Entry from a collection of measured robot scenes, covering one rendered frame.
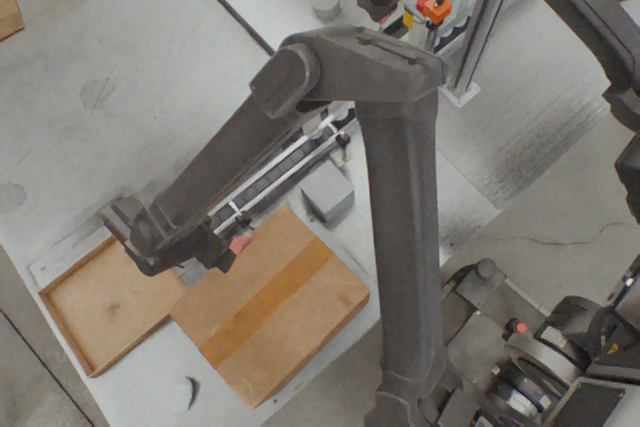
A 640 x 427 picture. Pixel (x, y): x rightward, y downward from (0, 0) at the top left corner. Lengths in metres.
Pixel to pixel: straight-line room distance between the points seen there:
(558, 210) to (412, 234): 1.84
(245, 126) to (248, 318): 0.50
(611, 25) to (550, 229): 1.60
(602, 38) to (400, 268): 0.39
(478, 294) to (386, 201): 1.38
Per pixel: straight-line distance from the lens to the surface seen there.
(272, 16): 1.46
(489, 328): 1.81
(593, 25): 0.67
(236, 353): 0.93
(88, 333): 1.36
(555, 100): 1.44
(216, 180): 0.56
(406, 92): 0.37
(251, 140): 0.50
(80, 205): 1.44
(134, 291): 1.32
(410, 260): 0.44
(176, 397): 1.24
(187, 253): 0.79
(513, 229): 2.16
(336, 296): 0.90
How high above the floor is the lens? 2.02
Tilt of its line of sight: 72 degrees down
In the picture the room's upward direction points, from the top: 11 degrees counter-clockwise
